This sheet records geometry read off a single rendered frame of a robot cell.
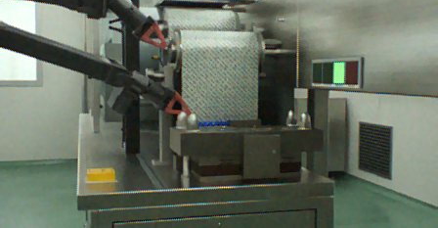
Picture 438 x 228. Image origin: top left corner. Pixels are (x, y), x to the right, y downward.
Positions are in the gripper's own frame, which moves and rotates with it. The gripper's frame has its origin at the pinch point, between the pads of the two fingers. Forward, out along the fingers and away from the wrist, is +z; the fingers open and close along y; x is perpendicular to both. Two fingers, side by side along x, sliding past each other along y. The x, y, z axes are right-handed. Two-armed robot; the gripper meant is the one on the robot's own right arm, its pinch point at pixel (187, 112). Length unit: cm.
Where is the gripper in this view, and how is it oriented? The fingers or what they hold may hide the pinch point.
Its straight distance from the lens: 153.2
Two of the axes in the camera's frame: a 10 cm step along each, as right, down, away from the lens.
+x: 4.9, -8.7, 0.9
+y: 2.5, 0.5, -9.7
